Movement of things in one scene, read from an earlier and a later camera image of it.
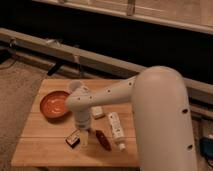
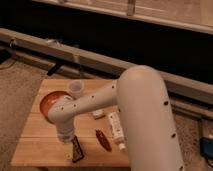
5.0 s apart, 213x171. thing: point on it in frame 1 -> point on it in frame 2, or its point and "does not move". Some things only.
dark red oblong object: (104, 141) does not move
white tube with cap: (117, 130) does not move
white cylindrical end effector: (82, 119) -> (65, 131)
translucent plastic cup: (75, 84) does not move
